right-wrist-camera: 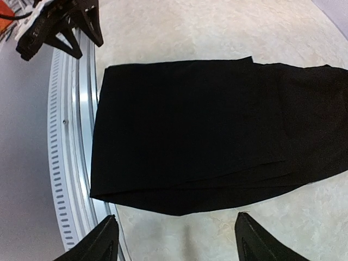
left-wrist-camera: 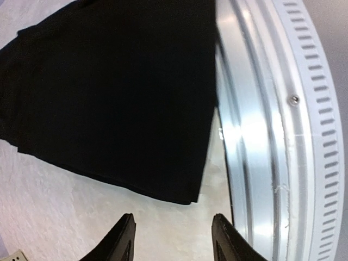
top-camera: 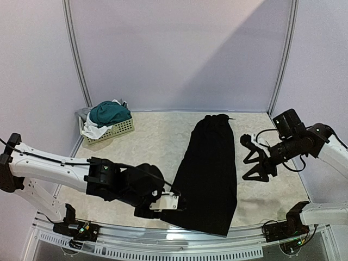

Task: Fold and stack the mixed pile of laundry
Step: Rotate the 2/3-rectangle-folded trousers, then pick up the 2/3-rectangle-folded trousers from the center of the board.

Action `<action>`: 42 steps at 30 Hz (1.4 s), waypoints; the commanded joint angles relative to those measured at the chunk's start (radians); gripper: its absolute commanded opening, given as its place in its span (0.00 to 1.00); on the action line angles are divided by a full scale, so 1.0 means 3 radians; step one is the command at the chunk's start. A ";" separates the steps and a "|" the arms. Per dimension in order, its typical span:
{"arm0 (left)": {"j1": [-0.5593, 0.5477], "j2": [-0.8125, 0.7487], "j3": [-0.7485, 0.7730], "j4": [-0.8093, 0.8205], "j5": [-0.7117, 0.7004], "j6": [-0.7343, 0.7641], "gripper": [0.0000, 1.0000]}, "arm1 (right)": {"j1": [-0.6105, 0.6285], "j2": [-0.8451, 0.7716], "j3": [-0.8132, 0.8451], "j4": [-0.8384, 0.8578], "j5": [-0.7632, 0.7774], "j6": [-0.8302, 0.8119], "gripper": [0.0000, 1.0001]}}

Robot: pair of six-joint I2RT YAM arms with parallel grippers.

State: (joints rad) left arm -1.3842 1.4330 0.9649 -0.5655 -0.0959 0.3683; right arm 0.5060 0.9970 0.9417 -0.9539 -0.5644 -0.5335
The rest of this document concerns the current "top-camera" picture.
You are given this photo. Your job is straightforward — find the aluminium corner post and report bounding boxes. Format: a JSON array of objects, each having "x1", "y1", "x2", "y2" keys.
[
  {"x1": 267, "y1": 0, "x2": 299, "y2": 117},
  {"x1": 62, "y1": 0, "x2": 92, "y2": 107}
]

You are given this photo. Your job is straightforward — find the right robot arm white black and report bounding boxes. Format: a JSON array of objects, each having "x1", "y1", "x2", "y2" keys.
[{"x1": 240, "y1": 123, "x2": 347, "y2": 237}]

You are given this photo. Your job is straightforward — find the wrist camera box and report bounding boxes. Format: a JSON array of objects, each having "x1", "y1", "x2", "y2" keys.
[
  {"x1": 149, "y1": 192, "x2": 187, "y2": 212},
  {"x1": 240, "y1": 134, "x2": 269, "y2": 150}
]

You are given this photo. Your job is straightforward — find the right aluminium corner post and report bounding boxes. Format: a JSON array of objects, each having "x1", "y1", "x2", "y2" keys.
[{"x1": 267, "y1": 0, "x2": 299, "y2": 117}]

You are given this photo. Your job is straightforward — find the cream perforated plastic basket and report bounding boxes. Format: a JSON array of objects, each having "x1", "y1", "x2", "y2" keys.
[{"x1": 78, "y1": 116, "x2": 135, "y2": 145}]

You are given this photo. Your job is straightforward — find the aluminium front rail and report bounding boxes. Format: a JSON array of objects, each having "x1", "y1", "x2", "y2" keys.
[{"x1": 24, "y1": 213, "x2": 340, "y2": 260}]

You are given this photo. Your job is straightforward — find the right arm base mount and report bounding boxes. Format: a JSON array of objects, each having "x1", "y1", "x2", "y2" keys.
[{"x1": 261, "y1": 201, "x2": 318, "y2": 256}]

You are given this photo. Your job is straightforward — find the white garment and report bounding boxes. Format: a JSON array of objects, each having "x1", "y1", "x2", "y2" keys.
[{"x1": 82, "y1": 113, "x2": 110, "y2": 139}]

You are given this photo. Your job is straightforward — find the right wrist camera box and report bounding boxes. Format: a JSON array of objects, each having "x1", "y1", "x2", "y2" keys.
[{"x1": 240, "y1": 134, "x2": 269, "y2": 150}]

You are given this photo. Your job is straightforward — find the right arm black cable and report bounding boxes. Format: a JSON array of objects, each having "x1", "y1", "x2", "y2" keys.
[{"x1": 255, "y1": 127, "x2": 307, "y2": 172}]

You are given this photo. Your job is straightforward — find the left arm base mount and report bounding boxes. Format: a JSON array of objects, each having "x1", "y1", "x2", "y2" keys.
[{"x1": 53, "y1": 203, "x2": 101, "y2": 250}]

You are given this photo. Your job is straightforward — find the teal green garment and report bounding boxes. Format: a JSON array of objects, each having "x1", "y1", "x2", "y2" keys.
[{"x1": 89, "y1": 100, "x2": 132, "y2": 128}]

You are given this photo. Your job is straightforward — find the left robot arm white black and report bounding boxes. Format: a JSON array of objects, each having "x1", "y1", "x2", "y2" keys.
[{"x1": 1, "y1": 133, "x2": 173, "y2": 236}]

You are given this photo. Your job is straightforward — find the black trousers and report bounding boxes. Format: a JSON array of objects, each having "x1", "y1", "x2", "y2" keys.
[{"x1": 161, "y1": 114, "x2": 237, "y2": 237}]

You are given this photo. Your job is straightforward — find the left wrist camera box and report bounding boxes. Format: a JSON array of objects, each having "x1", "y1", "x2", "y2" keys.
[{"x1": 149, "y1": 192, "x2": 187, "y2": 212}]

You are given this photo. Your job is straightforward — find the left aluminium corner post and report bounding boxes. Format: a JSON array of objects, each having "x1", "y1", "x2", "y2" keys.
[{"x1": 62, "y1": 0, "x2": 92, "y2": 107}]

